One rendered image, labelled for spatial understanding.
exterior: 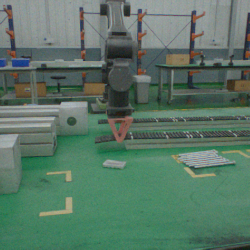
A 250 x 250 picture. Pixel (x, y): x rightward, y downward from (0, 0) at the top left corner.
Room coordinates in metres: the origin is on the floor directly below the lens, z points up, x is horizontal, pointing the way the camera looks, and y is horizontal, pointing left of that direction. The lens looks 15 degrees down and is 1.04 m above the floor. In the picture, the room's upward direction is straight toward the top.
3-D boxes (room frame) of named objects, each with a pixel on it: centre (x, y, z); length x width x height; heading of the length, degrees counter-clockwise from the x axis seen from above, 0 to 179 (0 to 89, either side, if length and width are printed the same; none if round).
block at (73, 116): (0.95, 0.18, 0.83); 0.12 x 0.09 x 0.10; 7
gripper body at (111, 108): (0.77, 0.02, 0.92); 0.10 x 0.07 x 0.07; 7
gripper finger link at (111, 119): (0.76, 0.02, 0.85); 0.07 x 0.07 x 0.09; 7
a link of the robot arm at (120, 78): (0.73, 0.01, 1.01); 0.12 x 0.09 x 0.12; 4
